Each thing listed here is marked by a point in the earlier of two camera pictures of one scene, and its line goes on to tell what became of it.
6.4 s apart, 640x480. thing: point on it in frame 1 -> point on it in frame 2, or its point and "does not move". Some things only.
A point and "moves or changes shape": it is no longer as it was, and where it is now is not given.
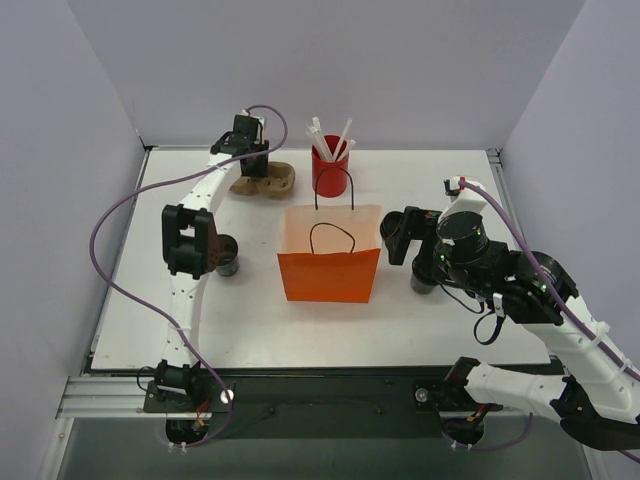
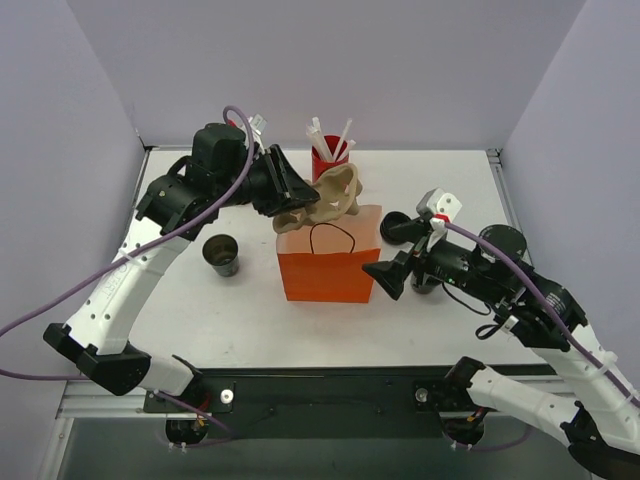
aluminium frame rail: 104,397 does not move
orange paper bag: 330,253 does not move
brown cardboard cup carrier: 279,182 moves or changes shape
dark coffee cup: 419,287 does not move
